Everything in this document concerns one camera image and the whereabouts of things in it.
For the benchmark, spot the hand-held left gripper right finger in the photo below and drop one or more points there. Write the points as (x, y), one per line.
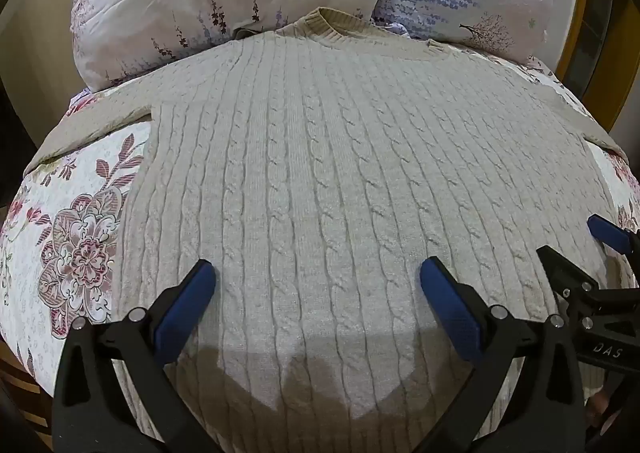
(452, 305)

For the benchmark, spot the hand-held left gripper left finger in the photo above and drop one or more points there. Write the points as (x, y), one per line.
(187, 300)

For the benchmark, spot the wooden bed frame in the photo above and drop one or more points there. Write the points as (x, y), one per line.
(600, 23)

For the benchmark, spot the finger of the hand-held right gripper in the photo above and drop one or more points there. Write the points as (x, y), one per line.
(607, 233)
(562, 268)

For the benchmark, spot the floral quilted bedspread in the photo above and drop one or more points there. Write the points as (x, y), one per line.
(65, 243)

